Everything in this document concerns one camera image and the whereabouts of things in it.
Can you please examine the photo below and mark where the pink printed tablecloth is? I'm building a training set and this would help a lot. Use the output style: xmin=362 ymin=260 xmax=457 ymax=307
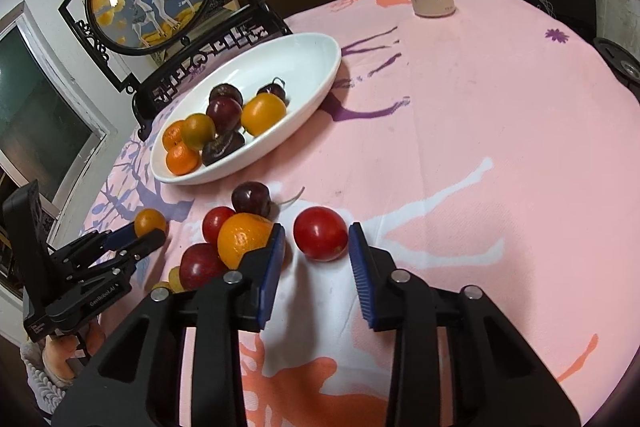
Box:
xmin=77 ymin=0 xmax=633 ymax=427

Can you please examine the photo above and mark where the yellow-green orange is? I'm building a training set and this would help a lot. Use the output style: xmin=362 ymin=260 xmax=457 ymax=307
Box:
xmin=181 ymin=113 xmax=217 ymax=151

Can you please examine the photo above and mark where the small brown mangosteen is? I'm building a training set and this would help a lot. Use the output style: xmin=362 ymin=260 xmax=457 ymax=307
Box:
xmin=209 ymin=84 xmax=244 ymax=105

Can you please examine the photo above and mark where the smooth yellow orange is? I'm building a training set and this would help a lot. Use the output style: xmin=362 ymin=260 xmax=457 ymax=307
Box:
xmin=241 ymin=94 xmax=288 ymax=138

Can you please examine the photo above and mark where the dark red plum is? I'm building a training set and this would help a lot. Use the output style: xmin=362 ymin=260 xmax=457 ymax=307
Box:
xmin=179 ymin=243 xmax=228 ymax=292
xmin=206 ymin=97 xmax=244 ymax=135

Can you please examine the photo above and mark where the large dark mangosteen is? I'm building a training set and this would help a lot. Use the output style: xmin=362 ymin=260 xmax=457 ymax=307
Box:
xmin=201 ymin=130 xmax=246 ymax=166

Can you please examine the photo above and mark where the small dark plum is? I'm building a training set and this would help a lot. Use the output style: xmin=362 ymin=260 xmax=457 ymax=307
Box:
xmin=231 ymin=182 xmax=272 ymax=222

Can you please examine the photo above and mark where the large bumpy orange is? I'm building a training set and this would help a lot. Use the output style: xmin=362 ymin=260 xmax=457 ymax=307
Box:
xmin=217 ymin=213 xmax=276 ymax=270

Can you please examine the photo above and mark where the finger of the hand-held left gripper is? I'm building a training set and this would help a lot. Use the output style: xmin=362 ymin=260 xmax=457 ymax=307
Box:
xmin=50 ymin=223 xmax=142 ymax=274
xmin=64 ymin=230 xmax=167 ymax=296

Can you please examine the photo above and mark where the black weight disc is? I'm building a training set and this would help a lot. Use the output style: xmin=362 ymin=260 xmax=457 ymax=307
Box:
xmin=592 ymin=38 xmax=640 ymax=102

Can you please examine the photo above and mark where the red tomato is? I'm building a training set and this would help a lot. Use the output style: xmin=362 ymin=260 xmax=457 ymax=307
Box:
xmin=202 ymin=206 xmax=236 ymax=245
xmin=293 ymin=206 xmax=349 ymax=262

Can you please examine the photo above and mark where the white woven basket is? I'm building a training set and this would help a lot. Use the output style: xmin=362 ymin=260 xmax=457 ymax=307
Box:
xmin=22 ymin=342 xmax=73 ymax=405

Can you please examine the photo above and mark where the small light orange mandarin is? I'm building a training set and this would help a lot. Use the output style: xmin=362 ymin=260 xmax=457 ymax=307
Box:
xmin=134 ymin=208 xmax=168 ymax=238

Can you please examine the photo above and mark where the white framed window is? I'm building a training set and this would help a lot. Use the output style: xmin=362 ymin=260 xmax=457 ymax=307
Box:
xmin=0 ymin=2 xmax=118 ymax=218

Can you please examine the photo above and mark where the pale orange fruit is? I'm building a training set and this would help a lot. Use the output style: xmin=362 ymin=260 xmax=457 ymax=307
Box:
xmin=42 ymin=332 xmax=83 ymax=380

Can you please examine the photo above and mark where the small deep orange mandarin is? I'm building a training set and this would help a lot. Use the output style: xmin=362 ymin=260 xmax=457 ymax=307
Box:
xmin=162 ymin=120 xmax=187 ymax=151

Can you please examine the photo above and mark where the large deep orange mandarin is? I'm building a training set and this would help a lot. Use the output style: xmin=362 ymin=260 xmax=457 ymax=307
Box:
xmin=165 ymin=142 xmax=200 ymax=176

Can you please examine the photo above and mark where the white oval plate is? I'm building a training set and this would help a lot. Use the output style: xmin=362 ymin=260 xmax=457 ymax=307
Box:
xmin=150 ymin=33 xmax=343 ymax=186

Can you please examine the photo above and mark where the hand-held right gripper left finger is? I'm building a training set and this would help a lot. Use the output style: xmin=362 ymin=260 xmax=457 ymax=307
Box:
xmin=50 ymin=223 xmax=287 ymax=427

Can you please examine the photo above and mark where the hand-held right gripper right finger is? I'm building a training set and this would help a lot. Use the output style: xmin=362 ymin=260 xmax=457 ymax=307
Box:
xmin=348 ymin=222 xmax=583 ymax=427

